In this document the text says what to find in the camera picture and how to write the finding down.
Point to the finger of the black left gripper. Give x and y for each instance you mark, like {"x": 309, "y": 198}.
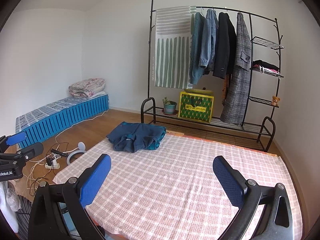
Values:
{"x": 31, "y": 151}

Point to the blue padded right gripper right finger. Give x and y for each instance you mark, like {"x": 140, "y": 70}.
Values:
{"x": 231, "y": 180}

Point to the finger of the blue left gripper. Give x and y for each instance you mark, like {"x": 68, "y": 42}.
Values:
{"x": 15, "y": 139}

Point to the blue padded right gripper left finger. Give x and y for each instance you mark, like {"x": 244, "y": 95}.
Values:
{"x": 91, "y": 180}

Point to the teal plaid fleece jacket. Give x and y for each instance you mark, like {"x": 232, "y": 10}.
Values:
{"x": 132, "y": 137}

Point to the folded clothes on shelf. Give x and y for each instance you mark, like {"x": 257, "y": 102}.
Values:
{"x": 265, "y": 67}

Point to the black metal clothes rack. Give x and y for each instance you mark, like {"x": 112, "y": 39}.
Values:
{"x": 258, "y": 125}

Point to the white gloved left hand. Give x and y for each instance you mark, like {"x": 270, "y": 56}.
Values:
{"x": 10, "y": 204}

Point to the white power strip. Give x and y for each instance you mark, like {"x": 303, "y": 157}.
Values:
{"x": 52, "y": 164}

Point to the pink checked bed cover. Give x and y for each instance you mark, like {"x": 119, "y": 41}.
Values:
{"x": 172, "y": 192}

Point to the striped grey trousers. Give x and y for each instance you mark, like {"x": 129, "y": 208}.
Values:
{"x": 23, "y": 216}

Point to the grey plaid long coat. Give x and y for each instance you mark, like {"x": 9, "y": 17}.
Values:
{"x": 236, "y": 100}

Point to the floral folded quilt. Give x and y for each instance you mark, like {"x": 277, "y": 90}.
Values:
{"x": 87, "y": 88}

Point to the yellow green patterned box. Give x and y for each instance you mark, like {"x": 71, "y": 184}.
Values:
{"x": 196, "y": 105}

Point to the small brown teddy bear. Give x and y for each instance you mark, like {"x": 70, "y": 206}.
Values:
{"x": 275, "y": 101}

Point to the small potted plant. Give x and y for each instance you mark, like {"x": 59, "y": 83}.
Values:
{"x": 169, "y": 107}

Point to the black coat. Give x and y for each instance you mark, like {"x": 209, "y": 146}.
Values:
{"x": 226, "y": 47}

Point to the light blue denim shirt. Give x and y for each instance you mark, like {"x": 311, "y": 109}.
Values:
{"x": 209, "y": 39}

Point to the blue denim jacket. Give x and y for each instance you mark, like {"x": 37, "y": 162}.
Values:
{"x": 195, "y": 70}

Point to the grey striped white cloth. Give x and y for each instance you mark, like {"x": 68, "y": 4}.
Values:
{"x": 173, "y": 37}

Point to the white ring lamp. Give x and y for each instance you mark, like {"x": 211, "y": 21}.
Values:
{"x": 81, "y": 149}

